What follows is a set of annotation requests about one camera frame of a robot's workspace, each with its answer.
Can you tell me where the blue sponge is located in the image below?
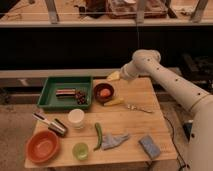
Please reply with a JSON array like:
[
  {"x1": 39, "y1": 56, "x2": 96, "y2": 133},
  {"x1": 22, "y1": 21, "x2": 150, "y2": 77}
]
[{"x1": 139, "y1": 135, "x2": 161, "y2": 160}]

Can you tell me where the green translucent cup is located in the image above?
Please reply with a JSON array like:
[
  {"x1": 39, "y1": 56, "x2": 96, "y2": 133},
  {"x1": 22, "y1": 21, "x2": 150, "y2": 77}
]
[{"x1": 72, "y1": 142, "x2": 89, "y2": 160}]

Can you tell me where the white paper cup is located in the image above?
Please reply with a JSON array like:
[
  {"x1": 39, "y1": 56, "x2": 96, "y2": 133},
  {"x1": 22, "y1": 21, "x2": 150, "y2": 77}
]
[{"x1": 68, "y1": 109, "x2": 85, "y2": 129}]

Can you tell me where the metal fork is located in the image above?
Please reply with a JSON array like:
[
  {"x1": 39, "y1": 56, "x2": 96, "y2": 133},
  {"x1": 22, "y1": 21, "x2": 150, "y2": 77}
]
[{"x1": 126, "y1": 104, "x2": 153, "y2": 114}]

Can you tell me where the striped bar in tray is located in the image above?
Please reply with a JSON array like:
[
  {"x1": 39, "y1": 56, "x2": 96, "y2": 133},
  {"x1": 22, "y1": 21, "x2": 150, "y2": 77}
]
[{"x1": 56, "y1": 89, "x2": 76, "y2": 98}]

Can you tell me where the orange plastic bowl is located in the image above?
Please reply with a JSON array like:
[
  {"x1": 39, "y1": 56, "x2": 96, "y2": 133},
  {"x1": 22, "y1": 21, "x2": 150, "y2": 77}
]
[{"x1": 26, "y1": 130, "x2": 60, "y2": 163}]

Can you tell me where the dark red bowl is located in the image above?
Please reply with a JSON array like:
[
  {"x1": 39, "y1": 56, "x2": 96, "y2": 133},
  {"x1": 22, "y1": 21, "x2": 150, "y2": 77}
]
[{"x1": 94, "y1": 83, "x2": 114, "y2": 103}]

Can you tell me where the orange fruit in bowl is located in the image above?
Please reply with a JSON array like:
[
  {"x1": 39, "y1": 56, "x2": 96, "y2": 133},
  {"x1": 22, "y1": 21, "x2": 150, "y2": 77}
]
[{"x1": 100, "y1": 89, "x2": 111, "y2": 98}]

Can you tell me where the grey crumpled cloth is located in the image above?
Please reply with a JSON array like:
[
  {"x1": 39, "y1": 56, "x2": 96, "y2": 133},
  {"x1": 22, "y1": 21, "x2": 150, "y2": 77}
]
[{"x1": 101, "y1": 134, "x2": 130, "y2": 150}]

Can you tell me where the green plastic tray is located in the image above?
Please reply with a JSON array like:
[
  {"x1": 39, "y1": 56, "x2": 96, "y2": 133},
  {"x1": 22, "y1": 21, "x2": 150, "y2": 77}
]
[{"x1": 37, "y1": 76, "x2": 93, "y2": 110}]

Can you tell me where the black and silver tool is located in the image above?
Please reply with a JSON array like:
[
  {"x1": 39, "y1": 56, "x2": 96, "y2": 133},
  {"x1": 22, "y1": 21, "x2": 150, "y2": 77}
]
[{"x1": 33, "y1": 113, "x2": 68, "y2": 137}]

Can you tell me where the black cable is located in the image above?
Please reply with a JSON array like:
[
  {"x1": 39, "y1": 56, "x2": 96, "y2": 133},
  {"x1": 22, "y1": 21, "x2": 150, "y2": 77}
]
[{"x1": 163, "y1": 115, "x2": 187, "y2": 171}]

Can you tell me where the yellow banana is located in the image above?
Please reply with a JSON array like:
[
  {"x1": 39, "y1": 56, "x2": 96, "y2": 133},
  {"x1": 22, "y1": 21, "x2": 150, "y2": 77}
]
[{"x1": 104, "y1": 98, "x2": 124, "y2": 106}]

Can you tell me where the green chili pepper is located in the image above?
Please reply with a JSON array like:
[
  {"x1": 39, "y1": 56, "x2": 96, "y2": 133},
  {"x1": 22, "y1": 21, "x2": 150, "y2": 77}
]
[{"x1": 93, "y1": 123, "x2": 102, "y2": 151}]

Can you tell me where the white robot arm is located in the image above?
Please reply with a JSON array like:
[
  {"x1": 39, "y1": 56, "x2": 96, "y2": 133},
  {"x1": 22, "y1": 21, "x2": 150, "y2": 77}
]
[{"x1": 107, "y1": 50, "x2": 213, "y2": 171}]

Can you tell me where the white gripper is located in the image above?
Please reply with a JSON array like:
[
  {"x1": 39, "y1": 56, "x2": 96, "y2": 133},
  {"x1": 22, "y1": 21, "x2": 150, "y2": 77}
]
[{"x1": 107, "y1": 62, "x2": 138, "y2": 81}]

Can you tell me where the dark grape bunch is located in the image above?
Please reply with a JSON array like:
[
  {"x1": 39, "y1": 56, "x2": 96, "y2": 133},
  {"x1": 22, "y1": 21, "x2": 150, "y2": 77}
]
[{"x1": 75, "y1": 91, "x2": 87, "y2": 105}]

